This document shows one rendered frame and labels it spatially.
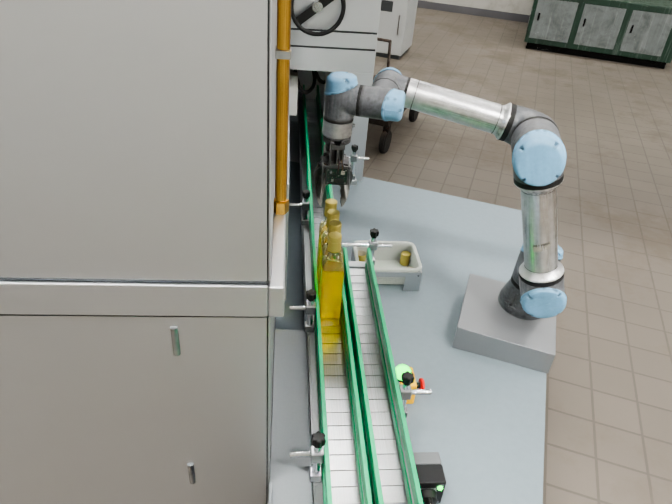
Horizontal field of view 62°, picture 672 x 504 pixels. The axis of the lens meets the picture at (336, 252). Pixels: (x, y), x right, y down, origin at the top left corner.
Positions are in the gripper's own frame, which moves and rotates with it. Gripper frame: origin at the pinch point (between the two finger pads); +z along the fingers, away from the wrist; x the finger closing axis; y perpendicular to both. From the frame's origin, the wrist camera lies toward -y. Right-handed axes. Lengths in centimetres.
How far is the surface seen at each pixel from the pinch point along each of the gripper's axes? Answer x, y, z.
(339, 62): 7, -94, -11
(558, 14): 346, -659, 67
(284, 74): -13, 47, -49
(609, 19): 407, -635, 65
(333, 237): -0.3, 18.6, 0.1
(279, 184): -13, 47, -29
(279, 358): -12.9, 32.6, 28.3
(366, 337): 10.3, 24.4, 28.3
